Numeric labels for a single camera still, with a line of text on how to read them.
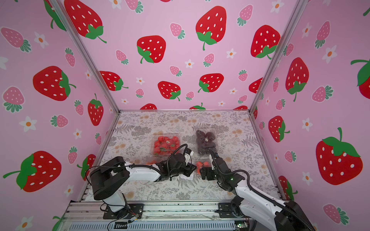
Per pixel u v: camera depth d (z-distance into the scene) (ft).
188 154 2.55
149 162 3.01
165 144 3.06
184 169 2.38
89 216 2.40
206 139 3.05
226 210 2.41
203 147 2.95
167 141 3.04
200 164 2.86
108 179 1.52
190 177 2.82
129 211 2.41
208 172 2.45
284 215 1.34
